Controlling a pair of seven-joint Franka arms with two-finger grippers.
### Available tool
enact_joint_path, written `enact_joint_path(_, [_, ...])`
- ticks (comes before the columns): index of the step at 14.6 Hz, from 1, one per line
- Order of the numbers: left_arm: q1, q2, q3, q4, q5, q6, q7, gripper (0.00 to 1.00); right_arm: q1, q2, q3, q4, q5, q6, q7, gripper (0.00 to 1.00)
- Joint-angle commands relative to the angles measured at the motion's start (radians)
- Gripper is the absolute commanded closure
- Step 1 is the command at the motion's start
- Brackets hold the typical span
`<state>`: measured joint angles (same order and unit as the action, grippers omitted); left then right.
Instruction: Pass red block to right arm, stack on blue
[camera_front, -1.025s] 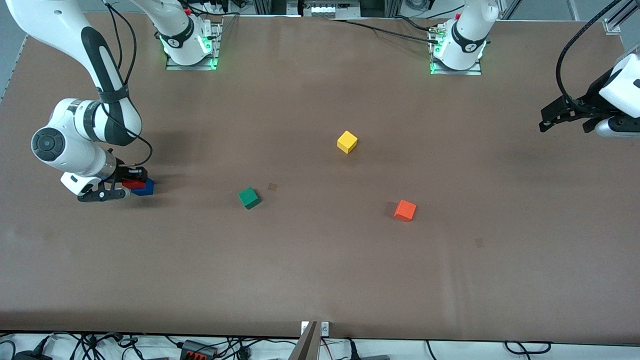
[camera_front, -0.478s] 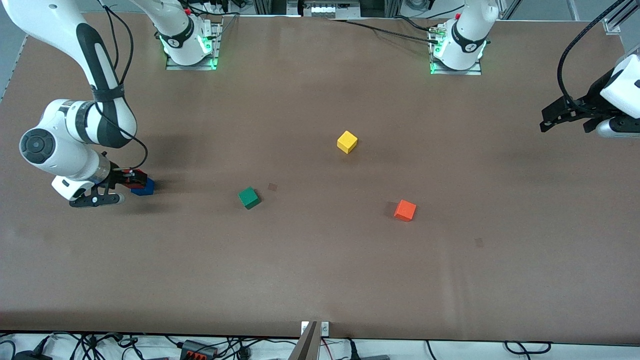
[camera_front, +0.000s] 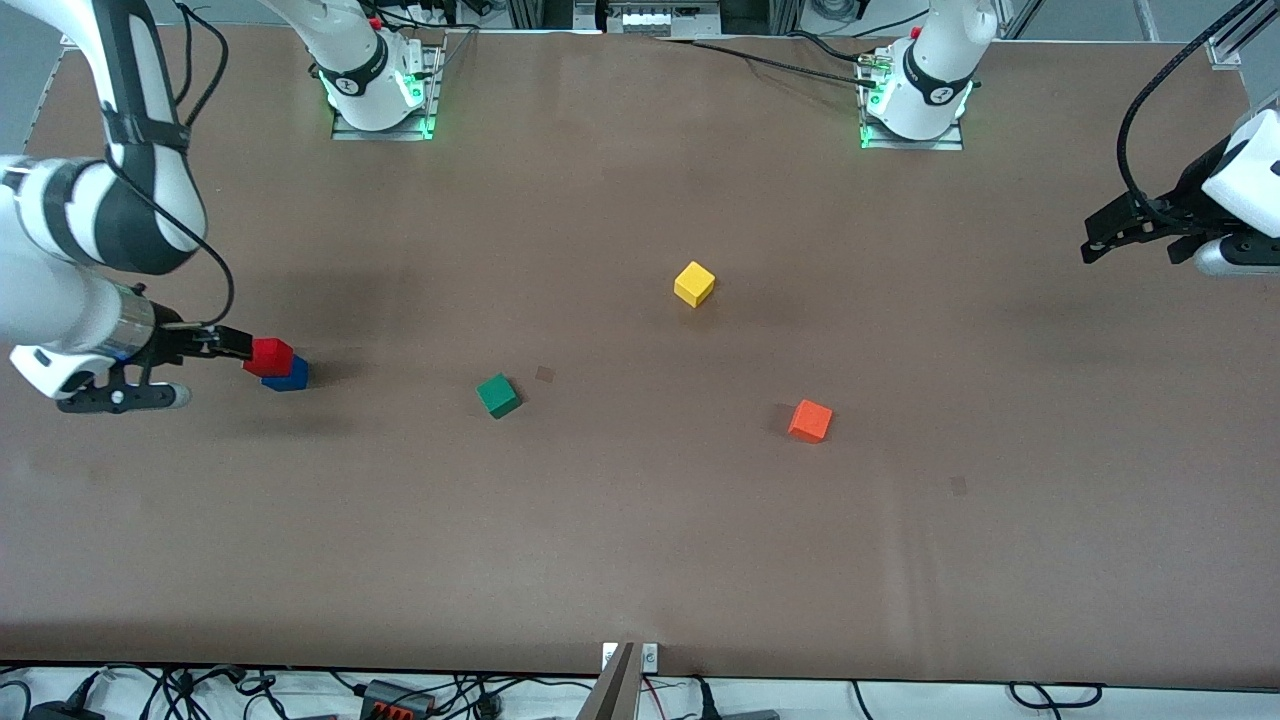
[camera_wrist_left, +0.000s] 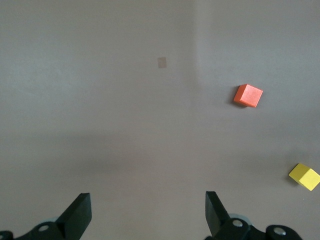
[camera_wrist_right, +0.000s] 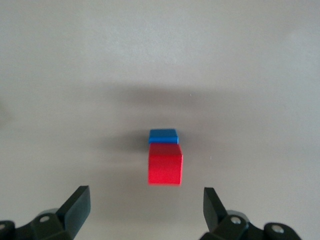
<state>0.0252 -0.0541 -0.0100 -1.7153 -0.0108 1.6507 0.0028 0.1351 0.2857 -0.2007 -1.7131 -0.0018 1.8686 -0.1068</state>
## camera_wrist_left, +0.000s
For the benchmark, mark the yellow cube block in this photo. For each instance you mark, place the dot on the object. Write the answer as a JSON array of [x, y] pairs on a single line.
[[306, 177]]

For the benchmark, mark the small brown tape patch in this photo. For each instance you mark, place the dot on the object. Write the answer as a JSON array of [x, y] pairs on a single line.
[[162, 62]]

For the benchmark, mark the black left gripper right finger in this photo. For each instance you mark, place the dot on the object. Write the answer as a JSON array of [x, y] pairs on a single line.
[[215, 215]]

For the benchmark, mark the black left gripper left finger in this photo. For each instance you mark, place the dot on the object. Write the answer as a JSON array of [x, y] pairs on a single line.
[[75, 217]]

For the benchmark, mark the orange cube block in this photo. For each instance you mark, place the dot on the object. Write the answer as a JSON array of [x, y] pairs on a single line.
[[248, 96]]

